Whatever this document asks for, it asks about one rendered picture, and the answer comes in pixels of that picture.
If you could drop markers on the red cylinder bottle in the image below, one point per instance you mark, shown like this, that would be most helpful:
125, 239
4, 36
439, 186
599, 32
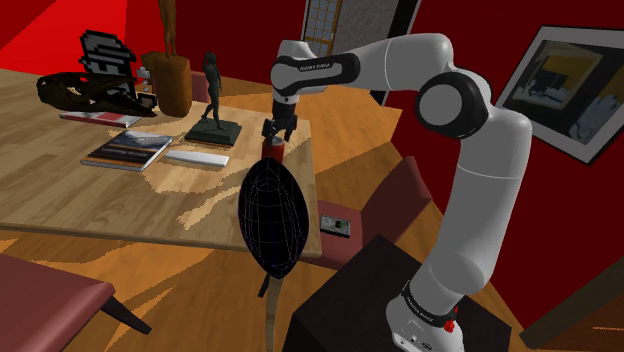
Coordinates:
274, 152

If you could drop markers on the framed wall picture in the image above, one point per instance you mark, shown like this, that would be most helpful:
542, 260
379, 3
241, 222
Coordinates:
560, 88

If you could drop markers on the white flat bar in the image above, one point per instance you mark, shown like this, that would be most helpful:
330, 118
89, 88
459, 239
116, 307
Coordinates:
196, 158

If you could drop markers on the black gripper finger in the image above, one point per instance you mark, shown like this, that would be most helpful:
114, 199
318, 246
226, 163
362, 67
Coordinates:
290, 132
267, 130

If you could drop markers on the dark standing figure statue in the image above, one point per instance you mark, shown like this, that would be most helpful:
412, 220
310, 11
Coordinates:
213, 92

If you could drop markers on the black white pixel figure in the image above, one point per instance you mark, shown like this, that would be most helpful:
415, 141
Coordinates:
105, 56

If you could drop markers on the dark animal skull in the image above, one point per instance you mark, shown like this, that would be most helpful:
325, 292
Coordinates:
92, 95

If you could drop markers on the black oval mesh shape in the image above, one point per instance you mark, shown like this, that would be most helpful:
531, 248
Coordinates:
273, 219

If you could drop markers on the maroon chair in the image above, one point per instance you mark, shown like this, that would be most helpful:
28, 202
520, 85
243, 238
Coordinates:
199, 88

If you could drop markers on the dark robot stand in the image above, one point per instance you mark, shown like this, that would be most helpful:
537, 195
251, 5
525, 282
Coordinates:
351, 297

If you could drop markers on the maroon bench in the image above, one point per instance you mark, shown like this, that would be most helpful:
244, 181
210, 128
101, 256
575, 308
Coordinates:
395, 195
39, 302

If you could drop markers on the dark cover book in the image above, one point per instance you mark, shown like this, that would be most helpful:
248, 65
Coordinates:
128, 150

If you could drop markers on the wooden table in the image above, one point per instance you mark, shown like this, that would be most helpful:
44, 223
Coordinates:
58, 195

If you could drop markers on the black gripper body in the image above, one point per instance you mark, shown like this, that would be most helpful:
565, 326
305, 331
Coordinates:
284, 114

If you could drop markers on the red white book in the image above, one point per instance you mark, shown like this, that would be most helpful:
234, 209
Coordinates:
97, 118

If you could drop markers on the grey door with lattice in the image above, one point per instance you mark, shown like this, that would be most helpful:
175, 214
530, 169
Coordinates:
363, 24

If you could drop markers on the brown wooden sculpture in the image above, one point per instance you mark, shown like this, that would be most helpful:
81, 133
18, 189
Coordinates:
173, 85

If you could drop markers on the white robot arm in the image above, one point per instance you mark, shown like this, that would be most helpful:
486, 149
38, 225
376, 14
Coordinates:
487, 161

